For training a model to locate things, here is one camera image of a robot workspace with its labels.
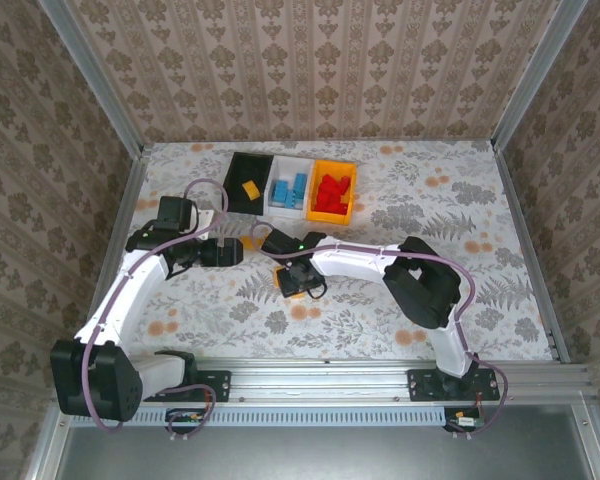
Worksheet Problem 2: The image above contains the yellow plastic bin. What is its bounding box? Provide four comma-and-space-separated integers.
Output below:
305, 158, 358, 226

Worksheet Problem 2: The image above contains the black plastic bin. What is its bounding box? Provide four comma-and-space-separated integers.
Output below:
223, 151, 275, 217

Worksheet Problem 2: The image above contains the white plastic bin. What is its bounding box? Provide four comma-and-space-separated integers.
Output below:
263, 155, 315, 220

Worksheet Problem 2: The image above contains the floral patterned table cover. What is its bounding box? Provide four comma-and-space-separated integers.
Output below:
107, 140, 554, 361

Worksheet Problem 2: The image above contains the left small circuit board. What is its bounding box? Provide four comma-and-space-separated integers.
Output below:
165, 407, 207, 435

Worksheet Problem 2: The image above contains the small circuit board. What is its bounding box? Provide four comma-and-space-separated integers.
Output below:
165, 407, 207, 435
443, 407, 485, 434

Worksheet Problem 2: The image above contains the grey metal sheet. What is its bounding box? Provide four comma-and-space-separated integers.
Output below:
24, 399, 600, 480

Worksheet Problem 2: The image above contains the right small circuit board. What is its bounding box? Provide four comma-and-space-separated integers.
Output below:
443, 407, 485, 434

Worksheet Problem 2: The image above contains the thin black left gripper cable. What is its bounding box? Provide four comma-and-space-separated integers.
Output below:
165, 258, 194, 282

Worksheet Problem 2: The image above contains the white left camera mount bracket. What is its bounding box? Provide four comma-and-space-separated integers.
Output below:
194, 209, 217, 237

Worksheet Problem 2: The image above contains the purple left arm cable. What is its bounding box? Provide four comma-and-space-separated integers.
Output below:
81, 179, 230, 441

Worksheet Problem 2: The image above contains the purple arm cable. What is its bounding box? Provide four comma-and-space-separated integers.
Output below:
249, 221, 510, 441
81, 179, 230, 441

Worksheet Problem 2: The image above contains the left aluminium table side rail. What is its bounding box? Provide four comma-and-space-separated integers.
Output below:
87, 144, 154, 331

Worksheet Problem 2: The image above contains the aluminium table side rail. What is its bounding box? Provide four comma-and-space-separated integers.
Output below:
494, 149, 571, 364
87, 144, 154, 331

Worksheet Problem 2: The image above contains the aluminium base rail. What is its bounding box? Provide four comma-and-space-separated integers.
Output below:
54, 357, 592, 405

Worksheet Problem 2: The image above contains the white slotted cable duct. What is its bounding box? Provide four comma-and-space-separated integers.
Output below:
71, 405, 449, 428

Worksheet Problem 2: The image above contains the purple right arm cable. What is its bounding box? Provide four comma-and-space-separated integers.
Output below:
249, 221, 510, 441

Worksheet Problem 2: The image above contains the left aluminium frame post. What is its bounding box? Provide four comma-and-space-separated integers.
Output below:
38, 0, 146, 157

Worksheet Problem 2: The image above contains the aluminium frame post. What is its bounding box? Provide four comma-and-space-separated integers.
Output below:
38, 0, 146, 157
490, 0, 590, 151

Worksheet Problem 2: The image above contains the right aluminium table side rail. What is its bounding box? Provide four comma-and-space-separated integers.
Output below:
494, 149, 571, 364

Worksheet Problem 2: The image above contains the right aluminium frame post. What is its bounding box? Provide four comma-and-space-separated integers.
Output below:
490, 0, 590, 151

